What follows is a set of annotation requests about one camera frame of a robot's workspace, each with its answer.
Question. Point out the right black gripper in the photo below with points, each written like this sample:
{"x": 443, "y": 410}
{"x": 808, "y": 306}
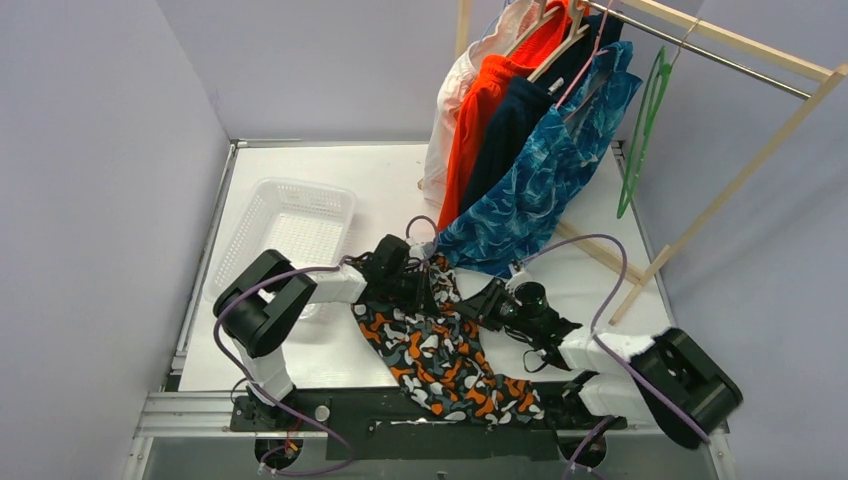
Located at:
{"x": 483, "y": 306}

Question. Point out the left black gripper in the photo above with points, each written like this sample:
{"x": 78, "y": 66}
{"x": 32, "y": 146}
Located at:
{"x": 424, "y": 285}

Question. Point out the camouflage orange black shorts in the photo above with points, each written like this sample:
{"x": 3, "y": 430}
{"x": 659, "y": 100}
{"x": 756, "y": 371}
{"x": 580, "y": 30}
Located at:
{"x": 439, "y": 362}

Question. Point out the blue patterned shorts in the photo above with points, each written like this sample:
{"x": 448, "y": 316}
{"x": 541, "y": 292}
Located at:
{"x": 517, "y": 217}

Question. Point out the white plastic basket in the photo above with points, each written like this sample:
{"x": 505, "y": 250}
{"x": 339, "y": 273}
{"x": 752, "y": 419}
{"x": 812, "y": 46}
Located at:
{"x": 307, "y": 222}

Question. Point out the pink hanger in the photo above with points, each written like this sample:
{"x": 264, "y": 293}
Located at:
{"x": 588, "y": 58}

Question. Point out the green hanger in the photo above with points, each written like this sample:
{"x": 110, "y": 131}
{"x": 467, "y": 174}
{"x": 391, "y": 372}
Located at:
{"x": 654, "y": 91}

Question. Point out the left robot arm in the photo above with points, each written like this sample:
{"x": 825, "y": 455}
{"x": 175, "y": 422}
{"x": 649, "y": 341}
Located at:
{"x": 259, "y": 309}

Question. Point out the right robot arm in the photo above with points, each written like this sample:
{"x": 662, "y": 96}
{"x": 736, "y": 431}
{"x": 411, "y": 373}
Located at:
{"x": 665, "y": 379}

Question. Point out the white shorts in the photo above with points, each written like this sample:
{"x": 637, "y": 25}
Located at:
{"x": 515, "y": 18}

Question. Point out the wooden hanger orange shorts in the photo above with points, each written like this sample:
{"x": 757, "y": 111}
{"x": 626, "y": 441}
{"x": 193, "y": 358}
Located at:
{"x": 542, "y": 15}

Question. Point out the metal rack rod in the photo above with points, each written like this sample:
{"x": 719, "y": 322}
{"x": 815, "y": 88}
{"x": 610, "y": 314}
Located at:
{"x": 717, "y": 44}

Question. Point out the wooden clothes rack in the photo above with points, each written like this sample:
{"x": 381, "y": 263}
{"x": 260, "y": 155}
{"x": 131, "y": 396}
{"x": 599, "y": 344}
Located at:
{"x": 762, "y": 216}

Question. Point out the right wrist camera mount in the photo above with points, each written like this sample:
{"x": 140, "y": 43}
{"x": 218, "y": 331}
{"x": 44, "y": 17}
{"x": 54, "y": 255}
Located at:
{"x": 519, "y": 276}

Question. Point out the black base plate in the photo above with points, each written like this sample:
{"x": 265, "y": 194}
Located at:
{"x": 382, "y": 424}

